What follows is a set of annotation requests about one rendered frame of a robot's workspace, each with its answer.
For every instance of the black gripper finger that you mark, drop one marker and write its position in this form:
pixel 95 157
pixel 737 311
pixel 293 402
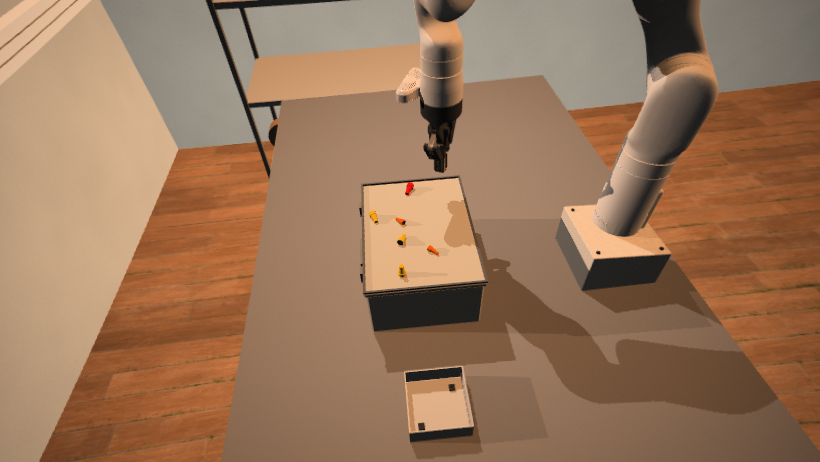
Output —
pixel 452 128
pixel 433 149

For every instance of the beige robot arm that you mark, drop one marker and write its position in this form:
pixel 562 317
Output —
pixel 681 91

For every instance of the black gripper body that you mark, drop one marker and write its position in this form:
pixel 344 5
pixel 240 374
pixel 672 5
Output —
pixel 438 117

